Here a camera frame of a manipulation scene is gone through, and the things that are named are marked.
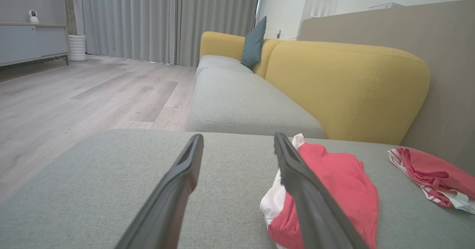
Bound teal throw pillow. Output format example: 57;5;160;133
240;16;267;70

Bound beige low partition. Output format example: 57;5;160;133
298;0;475;176

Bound white wire rack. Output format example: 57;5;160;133
368;2;404;9

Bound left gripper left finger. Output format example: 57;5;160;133
115;134;205;249

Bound white slatted radiator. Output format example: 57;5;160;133
309;0;337;18

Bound grey low cabinet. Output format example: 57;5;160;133
0;22;69;68

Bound small grey sofa seat cushion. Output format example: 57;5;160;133
195;55;253;76

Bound white ribbed planter pot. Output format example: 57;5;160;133
68;35;87;62

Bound small yellow sofa backrest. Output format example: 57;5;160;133
200;31;279;79

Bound large yellow sofa backrest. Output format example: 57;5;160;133
265;40;431;146

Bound brown tree trunk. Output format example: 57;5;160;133
62;0;78;36

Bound grey sofa ottoman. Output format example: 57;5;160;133
0;129;475;249

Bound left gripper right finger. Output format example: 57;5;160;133
273;132;368;249

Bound grey pleated curtain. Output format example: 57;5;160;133
79;0;261;67

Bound red white jersey shirt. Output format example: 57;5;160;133
387;147;475;215

